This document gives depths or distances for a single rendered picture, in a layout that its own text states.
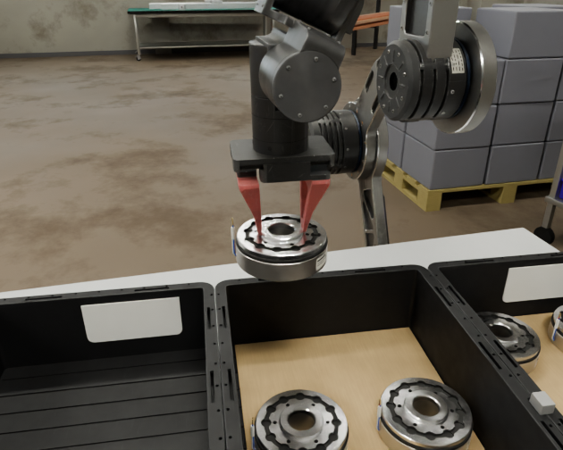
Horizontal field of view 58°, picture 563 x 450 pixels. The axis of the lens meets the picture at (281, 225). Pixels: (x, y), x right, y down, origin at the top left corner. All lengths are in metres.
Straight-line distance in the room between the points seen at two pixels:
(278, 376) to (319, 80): 0.41
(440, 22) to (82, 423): 0.78
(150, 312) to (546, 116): 3.07
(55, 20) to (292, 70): 10.29
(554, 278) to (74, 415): 0.69
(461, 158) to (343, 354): 2.60
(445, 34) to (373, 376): 0.56
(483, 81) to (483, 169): 2.44
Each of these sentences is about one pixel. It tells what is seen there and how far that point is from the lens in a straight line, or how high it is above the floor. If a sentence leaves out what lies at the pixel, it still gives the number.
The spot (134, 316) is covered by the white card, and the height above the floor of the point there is 0.89.
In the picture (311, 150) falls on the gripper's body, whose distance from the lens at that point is 0.52.
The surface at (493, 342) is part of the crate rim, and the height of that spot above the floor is 0.93.
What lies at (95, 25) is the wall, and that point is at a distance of 10.60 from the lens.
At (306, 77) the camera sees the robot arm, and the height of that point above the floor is 1.23.
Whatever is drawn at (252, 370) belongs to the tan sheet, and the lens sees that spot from 0.70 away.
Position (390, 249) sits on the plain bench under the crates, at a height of 0.70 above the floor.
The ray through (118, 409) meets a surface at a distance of 0.68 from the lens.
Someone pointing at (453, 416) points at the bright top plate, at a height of 0.86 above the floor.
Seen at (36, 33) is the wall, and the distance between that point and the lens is 10.74.
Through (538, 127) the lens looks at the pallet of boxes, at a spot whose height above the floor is 0.49.
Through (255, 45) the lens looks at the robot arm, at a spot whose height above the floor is 1.24.
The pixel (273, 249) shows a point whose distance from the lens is 0.54.
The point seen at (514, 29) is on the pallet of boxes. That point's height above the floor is 1.05.
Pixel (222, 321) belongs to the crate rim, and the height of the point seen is 0.93.
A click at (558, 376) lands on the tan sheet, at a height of 0.83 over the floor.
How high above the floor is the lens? 1.30
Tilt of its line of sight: 26 degrees down
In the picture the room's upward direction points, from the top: straight up
